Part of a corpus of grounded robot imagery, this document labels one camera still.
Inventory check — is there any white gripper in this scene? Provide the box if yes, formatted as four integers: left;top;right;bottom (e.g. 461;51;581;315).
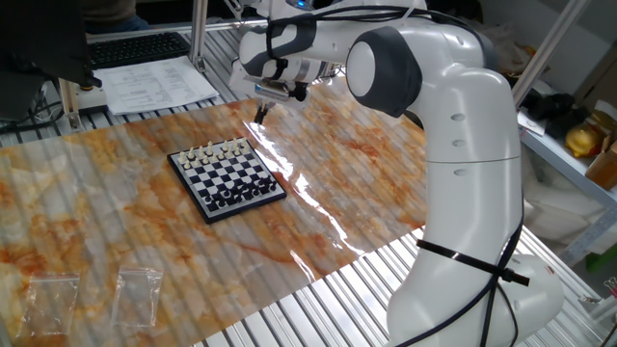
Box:
228;57;312;125

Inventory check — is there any black framed folding chessboard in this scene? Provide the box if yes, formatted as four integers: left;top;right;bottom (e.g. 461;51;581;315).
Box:
166;136;288;226

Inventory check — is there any silver ribbed bar blue cap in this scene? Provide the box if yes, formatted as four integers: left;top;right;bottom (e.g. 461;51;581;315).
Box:
254;79;291;103

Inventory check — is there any black connector plug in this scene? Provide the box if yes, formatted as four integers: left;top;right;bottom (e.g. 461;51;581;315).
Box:
288;81;311;104

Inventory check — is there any orange marble pattern mat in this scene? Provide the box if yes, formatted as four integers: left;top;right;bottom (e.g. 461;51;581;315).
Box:
0;74;454;347

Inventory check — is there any white printed paper sheet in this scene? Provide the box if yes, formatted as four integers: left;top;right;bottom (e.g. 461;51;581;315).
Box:
93;55;221;118

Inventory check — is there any black keyboard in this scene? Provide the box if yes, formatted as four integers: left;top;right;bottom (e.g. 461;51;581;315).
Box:
88;31;192;71

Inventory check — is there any person in brown top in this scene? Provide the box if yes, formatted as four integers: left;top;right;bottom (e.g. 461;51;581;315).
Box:
80;0;151;35

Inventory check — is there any clear plastic zip bag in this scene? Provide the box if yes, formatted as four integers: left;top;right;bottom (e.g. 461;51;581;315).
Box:
16;271;82;338
110;266;165;330

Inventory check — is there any small white paper note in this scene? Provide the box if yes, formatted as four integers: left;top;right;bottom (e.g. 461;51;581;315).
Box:
517;108;549;138

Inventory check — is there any black cloth bundle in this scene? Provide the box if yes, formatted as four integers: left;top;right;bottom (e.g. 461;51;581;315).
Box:
522;91;597;142

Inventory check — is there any white plastic sack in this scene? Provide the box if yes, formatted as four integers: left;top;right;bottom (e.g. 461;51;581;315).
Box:
522;144;617;254

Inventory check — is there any yellow plastic toy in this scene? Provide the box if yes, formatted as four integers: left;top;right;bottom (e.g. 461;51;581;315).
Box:
565;122;604;159

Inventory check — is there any light grey metal shelf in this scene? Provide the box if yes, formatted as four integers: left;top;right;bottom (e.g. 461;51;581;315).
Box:
519;127;617;269

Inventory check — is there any brown cardboard box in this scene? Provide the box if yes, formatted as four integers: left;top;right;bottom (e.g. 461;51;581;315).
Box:
584;137;617;192

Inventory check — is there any green box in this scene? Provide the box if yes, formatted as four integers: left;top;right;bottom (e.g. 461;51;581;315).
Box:
584;242;617;274

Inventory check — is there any aluminium profile post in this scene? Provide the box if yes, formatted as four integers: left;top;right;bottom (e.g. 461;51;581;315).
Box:
58;78;84;132
510;0;593;107
187;0;210;74

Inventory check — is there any aluminium profile rail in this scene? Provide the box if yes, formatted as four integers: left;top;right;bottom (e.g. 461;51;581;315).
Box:
85;18;242;45

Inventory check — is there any black strap on arm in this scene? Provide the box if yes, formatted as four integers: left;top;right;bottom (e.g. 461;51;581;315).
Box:
416;238;531;288

